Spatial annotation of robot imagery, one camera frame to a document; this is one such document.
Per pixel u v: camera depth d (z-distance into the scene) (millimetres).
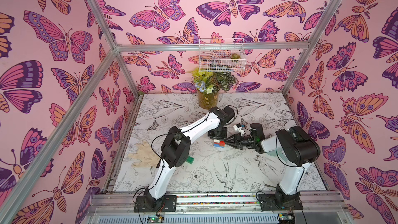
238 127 914
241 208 730
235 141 848
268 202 731
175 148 527
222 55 952
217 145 920
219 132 765
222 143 892
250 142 827
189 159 876
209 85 992
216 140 873
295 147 512
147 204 646
